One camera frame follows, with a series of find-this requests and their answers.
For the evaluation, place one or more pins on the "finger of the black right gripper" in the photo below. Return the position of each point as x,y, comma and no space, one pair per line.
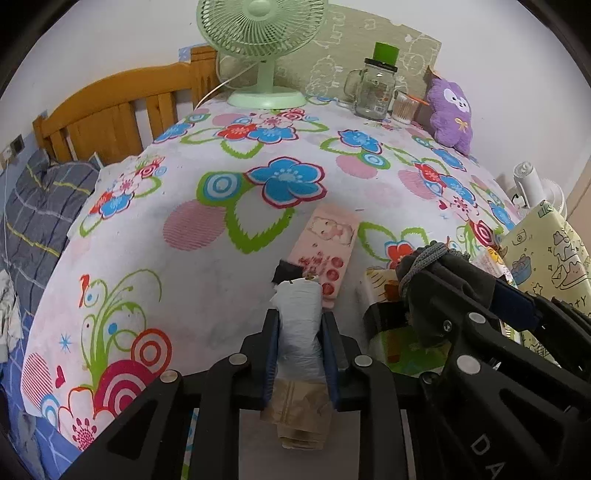
437,309
506,301

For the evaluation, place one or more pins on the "pink wet wipes pack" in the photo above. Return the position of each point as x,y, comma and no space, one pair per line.
322,252

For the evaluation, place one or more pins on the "yellow cartoon fabric bag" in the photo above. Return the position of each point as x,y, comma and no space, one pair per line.
550,263

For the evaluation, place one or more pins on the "white floor fan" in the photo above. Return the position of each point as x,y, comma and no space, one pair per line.
530,190

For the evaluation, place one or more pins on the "clear plastic package red stripes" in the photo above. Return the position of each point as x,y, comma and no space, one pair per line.
489,260

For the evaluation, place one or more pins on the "green desk fan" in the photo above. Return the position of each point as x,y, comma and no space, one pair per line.
261,31

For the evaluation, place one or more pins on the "grey plaid pillow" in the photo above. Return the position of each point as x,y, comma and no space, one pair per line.
37,215

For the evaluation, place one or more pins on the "white bagged beige socks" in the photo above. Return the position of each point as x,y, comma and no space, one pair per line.
299,406

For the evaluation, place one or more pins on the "green cartoon board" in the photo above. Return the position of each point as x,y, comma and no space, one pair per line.
347,37

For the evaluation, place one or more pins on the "wall power outlet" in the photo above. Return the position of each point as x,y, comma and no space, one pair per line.
17,145

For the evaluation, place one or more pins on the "purple plush toy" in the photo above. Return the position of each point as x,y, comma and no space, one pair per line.
451,119

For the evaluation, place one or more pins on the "green cylinder cap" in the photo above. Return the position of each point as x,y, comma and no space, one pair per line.
386,53

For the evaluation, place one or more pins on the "white crumpled cloth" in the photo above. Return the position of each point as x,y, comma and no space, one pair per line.
11,331

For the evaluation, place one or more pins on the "dark grey sock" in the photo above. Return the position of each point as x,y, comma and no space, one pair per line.
449,265

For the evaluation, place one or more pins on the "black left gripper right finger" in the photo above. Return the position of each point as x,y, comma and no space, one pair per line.
359,383

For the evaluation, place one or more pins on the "cotton swab jar orange lid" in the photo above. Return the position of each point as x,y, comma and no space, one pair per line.
405,107

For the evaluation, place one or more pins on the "floral tablecloth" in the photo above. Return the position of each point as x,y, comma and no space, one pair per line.
168,265

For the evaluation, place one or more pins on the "blue bed sheet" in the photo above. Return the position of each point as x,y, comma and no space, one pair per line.
42,450

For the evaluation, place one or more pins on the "glass mason jar mug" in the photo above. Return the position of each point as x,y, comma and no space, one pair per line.
371,89

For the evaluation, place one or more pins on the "green orange tissue pack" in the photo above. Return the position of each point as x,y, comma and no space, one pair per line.
391,338

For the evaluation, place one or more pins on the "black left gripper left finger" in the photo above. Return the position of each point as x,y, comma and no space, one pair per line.
187,425

